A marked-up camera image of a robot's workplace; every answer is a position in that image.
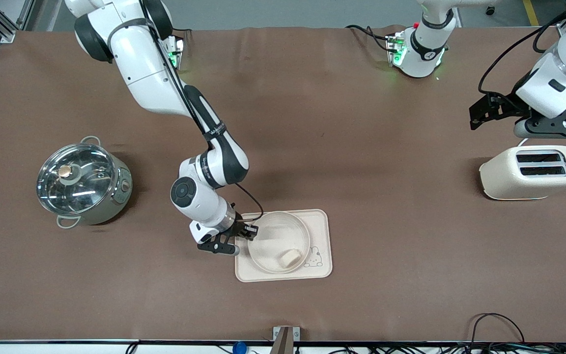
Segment round cream plate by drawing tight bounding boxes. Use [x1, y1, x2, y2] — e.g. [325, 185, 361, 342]
[247, 211, 311, 274]

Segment small pale bun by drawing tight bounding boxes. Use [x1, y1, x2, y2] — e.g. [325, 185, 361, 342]
[277, 249, 302, 269]

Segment cream rabbit print tray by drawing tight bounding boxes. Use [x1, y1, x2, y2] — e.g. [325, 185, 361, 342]
[235, 209, 333, 283]

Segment white two-slot toaster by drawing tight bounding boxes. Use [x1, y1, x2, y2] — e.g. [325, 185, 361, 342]
[479, 145, 566, 201]

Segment steel electric cooking pot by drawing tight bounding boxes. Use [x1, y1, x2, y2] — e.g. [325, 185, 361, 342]
[36, 136, 134, 229]

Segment glass pot lid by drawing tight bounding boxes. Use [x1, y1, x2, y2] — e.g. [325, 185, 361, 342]
[36, 143, 116, 217]

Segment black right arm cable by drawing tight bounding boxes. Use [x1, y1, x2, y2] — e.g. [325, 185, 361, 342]
[138, 0, 265, 227]

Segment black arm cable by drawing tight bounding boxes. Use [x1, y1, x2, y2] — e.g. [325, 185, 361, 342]
[138, 0, 265, 227]
[478, 12, 566, 96]

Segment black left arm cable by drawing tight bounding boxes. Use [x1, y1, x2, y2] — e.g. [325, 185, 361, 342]
[478, 12, 566, 96]

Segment grey metal table bracket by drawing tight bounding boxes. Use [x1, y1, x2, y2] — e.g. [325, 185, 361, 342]
[272, 326, 301, 354]

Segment black left base cable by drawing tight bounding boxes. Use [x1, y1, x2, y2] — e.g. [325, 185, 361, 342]
[346, 25, 393, 52]

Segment black looped floor cables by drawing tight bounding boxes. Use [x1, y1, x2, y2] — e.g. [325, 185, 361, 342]
[332, 313, 566, 354]

